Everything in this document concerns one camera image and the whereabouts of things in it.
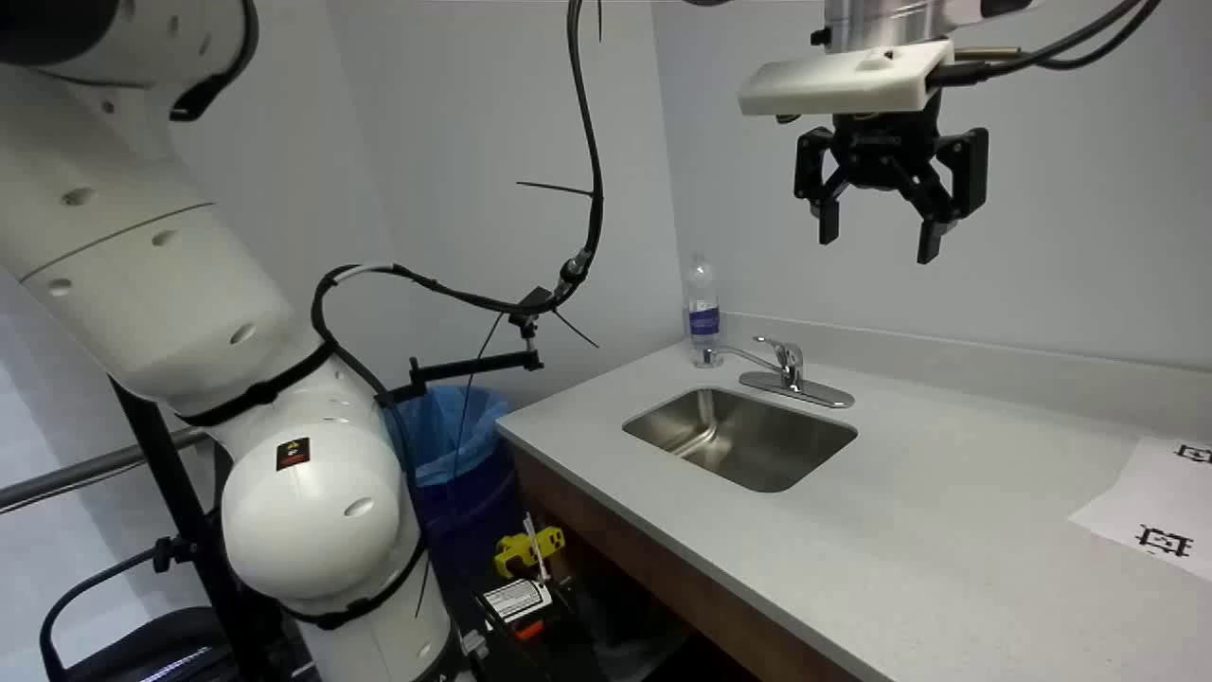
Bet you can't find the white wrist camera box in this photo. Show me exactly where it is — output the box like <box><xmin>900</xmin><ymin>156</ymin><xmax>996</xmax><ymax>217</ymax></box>
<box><xmin>734</xmin><ymin>39</ymin><xmax>960</xmax><ymax>125</ymax></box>

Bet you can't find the black chair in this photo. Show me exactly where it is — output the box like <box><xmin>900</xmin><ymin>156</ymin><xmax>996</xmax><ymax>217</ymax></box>
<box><xmin>36</xmin><ymin>535</ymin><xmax>239</xmax><ymax>682</ymax></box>

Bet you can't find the small black mounted camera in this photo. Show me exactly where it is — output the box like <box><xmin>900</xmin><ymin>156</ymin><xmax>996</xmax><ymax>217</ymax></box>
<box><xmin>507</xmin><ymin>285</ymin><xmax>560</xmax><ymax>342</ymax></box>

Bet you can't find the clear plastic water bottle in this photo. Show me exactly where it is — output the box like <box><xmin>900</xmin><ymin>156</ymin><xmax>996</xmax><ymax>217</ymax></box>
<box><xmin>683</xmin><ymin>254</ymin><xmax>726</xmax><ymax>370</ymax></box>

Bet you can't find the yellow tool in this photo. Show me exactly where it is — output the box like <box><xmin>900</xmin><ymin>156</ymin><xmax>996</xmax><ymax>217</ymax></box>
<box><xmin>488</xmin><ymin>518</ymin><xmax>573</xmax><ymax>582</ymax></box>

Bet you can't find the white labelled device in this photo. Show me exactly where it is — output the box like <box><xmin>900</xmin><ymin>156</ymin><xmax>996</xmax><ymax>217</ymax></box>
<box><xmin>483</xmin><ymin>577</ymin><xmax>557</xmax><ymax>627</ymax></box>

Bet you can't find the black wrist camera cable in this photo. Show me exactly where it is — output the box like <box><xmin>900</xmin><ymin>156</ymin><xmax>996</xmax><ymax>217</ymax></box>
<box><xmin>928</xmin><ymin>0</ymin><xmax>1167</xmax><ymax>92</ymax></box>

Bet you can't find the grey metal rail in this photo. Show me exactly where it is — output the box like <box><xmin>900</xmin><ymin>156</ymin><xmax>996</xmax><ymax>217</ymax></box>
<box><xmin>0</xmin><ymin>427</ymin><xmax>211</xmax><ymax>516</ymax></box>

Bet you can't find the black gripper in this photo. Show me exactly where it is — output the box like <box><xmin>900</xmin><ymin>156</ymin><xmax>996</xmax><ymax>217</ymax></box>
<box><xmin>792</xmin><ymin>102</ymin><xmax>991</xmax><ymax>268</ymax></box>

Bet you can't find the black stand pole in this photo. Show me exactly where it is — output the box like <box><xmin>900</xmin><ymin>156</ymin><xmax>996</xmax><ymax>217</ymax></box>
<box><xmin>111</xmin><ymin>374</ymin><xmax>278</xmax><ymax>682</ymax></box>

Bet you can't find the chrome sink faucet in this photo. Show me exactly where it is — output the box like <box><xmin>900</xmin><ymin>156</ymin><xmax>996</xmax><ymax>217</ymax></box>
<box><xmin>715</xmin><ymin>328</ymin><xmax>861</xmax><ymax>414</ymax></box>

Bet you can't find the blue trash bin with liner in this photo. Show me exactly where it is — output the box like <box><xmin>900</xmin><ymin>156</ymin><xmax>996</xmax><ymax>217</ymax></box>
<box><xmin>378</xmin><ymin>381</ymin><xmax>522</xmax><ymax>612</ymax></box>

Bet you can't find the white paper with markers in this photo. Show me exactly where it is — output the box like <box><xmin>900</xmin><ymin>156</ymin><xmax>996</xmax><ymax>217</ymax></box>
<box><xmin>1063</xmin><ymin>430</ymin><xmax>1212</xmax><ymax>588</ymax></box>

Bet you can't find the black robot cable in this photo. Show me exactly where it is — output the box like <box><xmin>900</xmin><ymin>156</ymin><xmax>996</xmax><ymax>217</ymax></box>
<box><xmin>307</xmin><ymin>0</ymin><xmax>611</xmax><ymax>398</ymax></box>

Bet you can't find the stainless steel sink basin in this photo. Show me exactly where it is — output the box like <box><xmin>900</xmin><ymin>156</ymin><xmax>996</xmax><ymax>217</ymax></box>
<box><xmin>619</xmin><ymin>381</ymin><xmax>863</xmax><ymax>496</ymax></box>

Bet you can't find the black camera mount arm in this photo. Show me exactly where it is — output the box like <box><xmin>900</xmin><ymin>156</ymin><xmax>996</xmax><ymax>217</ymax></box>
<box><xmin>404</xmin><ymin>345</ymin><xmax>549</xmax><ymax>398</ymax></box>

